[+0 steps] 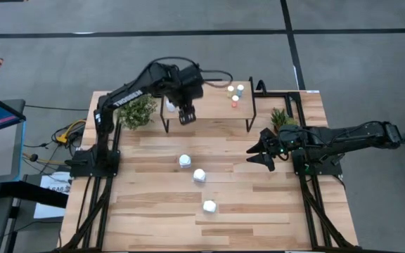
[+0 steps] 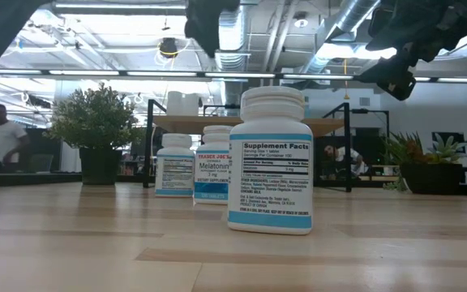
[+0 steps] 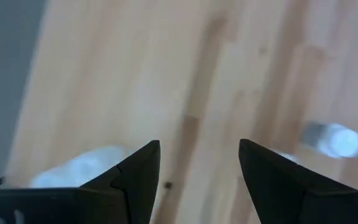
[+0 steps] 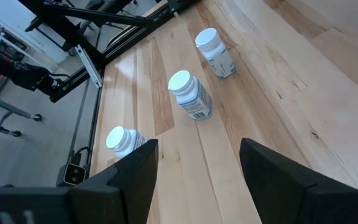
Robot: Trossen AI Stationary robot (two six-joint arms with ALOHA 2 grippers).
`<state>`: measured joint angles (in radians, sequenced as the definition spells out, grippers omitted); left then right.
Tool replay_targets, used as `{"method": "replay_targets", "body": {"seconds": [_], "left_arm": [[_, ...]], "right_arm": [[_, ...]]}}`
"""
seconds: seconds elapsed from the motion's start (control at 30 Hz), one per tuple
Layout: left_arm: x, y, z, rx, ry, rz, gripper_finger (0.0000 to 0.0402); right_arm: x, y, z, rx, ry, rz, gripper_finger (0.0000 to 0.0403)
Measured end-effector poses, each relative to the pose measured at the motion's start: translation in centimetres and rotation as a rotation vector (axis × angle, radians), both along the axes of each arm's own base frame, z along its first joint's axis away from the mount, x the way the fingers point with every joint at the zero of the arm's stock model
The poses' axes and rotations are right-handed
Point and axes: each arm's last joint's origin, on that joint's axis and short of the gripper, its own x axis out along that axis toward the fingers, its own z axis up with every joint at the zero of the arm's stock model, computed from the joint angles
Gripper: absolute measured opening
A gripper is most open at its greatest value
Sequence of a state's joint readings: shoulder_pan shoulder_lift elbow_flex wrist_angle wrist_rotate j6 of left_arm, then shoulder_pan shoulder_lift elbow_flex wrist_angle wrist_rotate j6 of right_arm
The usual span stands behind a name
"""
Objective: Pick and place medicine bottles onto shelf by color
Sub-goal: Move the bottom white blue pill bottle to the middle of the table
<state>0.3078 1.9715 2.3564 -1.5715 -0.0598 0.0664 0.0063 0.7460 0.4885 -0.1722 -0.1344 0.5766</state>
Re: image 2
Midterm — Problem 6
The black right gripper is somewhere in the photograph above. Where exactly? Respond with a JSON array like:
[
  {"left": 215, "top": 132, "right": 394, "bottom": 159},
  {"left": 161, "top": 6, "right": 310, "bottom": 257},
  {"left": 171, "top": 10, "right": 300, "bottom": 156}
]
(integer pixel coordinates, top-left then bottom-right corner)
[{"left": 357, "top": 42, "right": 418, "bottom": 102}]

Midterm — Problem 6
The large white blue-label bottle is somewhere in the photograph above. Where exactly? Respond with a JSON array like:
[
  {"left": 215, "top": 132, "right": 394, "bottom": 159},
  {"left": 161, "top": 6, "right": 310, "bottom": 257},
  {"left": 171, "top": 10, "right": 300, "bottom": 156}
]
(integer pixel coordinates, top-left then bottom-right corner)
[
  {"left": 193, "top": 124, "right": 234, "bottom": 206},
  {"left": 227, "top": 85, "right": 315, "bottom": 236},
  {"left": 154, "top": 132, "right": 196, "bottom": 199}
]

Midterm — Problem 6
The black ceiling-hung device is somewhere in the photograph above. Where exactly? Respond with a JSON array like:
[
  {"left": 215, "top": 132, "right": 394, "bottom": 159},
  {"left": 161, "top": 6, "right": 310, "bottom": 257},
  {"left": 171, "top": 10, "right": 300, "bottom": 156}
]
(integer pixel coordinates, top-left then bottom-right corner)
[{"left": 158, "top": 36, "right": 180, "bottom": 60}]

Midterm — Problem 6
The long linear ceiling light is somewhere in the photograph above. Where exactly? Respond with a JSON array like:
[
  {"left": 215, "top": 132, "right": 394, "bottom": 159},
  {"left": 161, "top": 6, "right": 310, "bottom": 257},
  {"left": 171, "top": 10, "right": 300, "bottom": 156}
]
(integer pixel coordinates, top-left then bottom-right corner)
[{"left": 0, "top": 68, "right": 467, "bottom": 84}]

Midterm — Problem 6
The person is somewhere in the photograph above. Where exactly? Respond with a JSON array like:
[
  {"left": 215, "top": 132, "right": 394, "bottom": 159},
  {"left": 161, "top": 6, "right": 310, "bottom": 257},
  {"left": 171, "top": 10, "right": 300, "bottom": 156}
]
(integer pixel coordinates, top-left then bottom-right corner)
[
  {"left": 323, "top": 144, "right": 369, "bottom": 180},
  {"left": 0, "top": 103, "right": 31, "bottom": 174}
]

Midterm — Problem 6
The potted succulent plant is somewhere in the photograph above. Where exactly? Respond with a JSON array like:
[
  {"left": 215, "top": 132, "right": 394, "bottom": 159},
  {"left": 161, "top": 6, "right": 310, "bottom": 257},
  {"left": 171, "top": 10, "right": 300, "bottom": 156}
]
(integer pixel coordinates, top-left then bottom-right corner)
[{"left": 381, "top": 131, "right": 467, "bottom": 195}]

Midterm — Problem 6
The potted bushy green plant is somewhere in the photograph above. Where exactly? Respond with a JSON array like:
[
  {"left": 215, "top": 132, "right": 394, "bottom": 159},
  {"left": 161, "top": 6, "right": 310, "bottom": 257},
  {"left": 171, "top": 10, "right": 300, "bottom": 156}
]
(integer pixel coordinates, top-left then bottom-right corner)
[{"left": 43, "top": 83, "right": 145, "bottom": 187}]

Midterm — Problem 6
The silver ribbed air duct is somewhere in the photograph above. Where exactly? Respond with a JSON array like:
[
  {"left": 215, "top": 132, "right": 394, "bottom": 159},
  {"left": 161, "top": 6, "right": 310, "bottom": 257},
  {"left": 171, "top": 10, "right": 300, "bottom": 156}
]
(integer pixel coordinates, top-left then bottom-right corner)
[
  {"left": 215, "top": 7, "right": 249, "bottom": 106},
  {"left": 298, "top": 0, "right": 380, "bottom": 76}
]

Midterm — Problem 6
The wooden shelf black metal frame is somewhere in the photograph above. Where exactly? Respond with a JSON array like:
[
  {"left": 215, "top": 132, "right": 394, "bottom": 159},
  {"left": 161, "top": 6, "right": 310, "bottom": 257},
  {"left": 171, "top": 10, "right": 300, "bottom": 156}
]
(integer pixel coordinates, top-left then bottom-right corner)
[{"left": 143, "top": 99, "right": 354, "bottom": 194}]

